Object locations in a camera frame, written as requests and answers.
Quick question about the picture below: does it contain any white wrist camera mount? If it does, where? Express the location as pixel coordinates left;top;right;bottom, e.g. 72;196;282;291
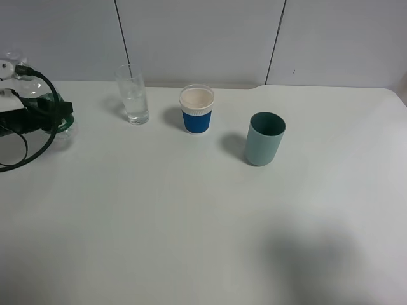
1;59;24;113

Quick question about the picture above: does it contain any teal green plastic cup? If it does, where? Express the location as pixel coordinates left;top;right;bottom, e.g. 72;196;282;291
244;112;286;166

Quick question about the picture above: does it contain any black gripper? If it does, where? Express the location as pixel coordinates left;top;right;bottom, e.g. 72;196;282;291
0;97;76;138

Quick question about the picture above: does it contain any blue and white paper cup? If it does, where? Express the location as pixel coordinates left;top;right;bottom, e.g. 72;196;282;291
179;84;214;134

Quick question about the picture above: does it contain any clear bottle with green label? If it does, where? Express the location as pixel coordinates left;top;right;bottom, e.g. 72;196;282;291
1;51;75;152

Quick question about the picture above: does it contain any tall clear drinking glass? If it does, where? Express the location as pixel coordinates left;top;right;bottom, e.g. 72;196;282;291
114;64;149;125

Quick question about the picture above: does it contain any black braided cable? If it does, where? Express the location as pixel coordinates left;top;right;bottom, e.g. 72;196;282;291
0;64;62;173

